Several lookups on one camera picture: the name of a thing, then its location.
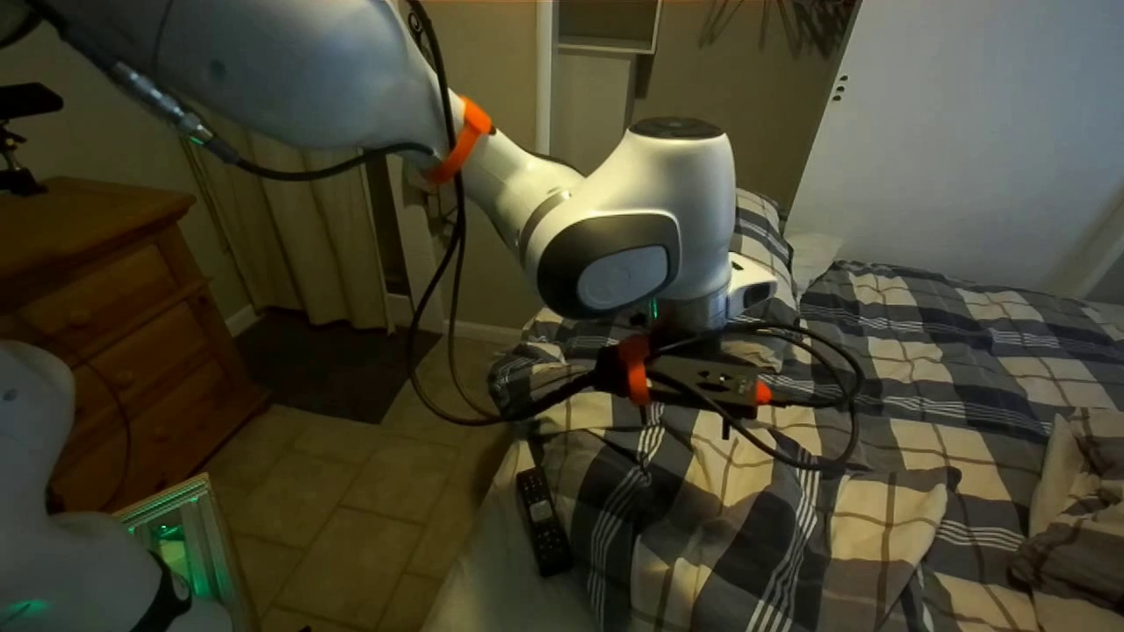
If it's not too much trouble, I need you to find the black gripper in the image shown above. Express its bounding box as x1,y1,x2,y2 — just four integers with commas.
645,325,767,366

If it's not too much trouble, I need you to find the plaid blanket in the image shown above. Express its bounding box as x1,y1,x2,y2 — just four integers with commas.
487,259,1124,632

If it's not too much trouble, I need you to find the black remote control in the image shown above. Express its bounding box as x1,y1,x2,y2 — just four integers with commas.
512,463,581,580

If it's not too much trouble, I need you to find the large plaid pillow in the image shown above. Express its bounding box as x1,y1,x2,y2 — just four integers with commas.
723,186,804,296

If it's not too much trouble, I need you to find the beige narrow door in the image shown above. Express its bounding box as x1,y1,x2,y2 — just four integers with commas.
547,46,645,179

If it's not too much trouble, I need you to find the mattress with cream sheet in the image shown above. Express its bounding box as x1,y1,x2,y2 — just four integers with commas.
420,436,592,632

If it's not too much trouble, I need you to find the dark hanging bundle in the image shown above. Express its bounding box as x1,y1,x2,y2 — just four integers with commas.
698,0,866,64

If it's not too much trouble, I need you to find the white closet door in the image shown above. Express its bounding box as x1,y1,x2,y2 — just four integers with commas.
785,0,1124,296

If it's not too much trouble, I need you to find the dark floor rug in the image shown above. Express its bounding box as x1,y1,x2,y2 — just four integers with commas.
232,306,448,429

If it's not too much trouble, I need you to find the beige curtain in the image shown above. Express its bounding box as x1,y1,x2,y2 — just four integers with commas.
180,110,416,334

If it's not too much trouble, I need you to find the wooden dresser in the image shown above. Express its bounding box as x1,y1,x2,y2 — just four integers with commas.
0,170,276,520

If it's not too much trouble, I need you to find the orange cable clip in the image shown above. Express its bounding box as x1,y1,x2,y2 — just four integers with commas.
615,334,656,411
423,95,499,190

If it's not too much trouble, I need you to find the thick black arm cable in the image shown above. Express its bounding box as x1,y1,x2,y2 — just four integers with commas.
109,55,870,474

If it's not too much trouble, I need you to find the black clamp mount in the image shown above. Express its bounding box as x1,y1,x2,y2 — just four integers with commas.
0,81,68,198

